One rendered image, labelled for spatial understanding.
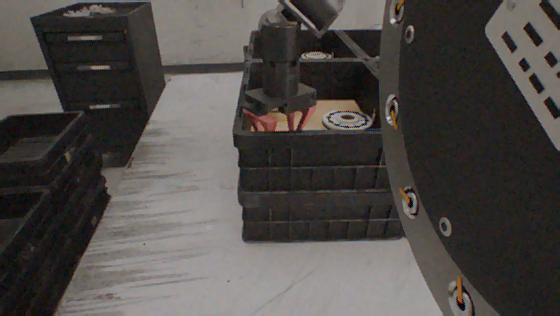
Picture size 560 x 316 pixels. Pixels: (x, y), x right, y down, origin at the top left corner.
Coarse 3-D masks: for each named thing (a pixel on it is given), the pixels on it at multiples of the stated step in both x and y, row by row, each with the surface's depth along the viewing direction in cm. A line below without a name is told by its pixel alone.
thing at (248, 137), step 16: (256, 64) 81; (368, 64) 79; (240, 96) 61; (240, 112) 58; (240, 128) 50; (240, 144) 49; (256, 144) 49; (272, 144) 49; (288, 144) 49; (304, 144) 49; (320, 144) 49; (336, 144) 49; (352, 144) 49; (368, 144) 50
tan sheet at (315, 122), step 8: (320, 104) 84; (328, 104) 84; (336, 104) 84; (344, 104) 84; (352, 104) 84; (320, 112) 80; (296, 120) 76; (312, 120) 76; (320, 120) 76; (280, 128) 73; (288, 128) 72; (304, 128) 73; (312, 128) 73; (320, 128) 73
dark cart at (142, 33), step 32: (64, 32) 167; (96, 32) 168; (128, 32) 168; (64, 64) 173; (96, 64) 174; (128, 64) 176; (160, 64) 232; (64, 96) 181; (96, 96) 184; (128, 96) 187; (96, 128) 194; (128, 128) 196
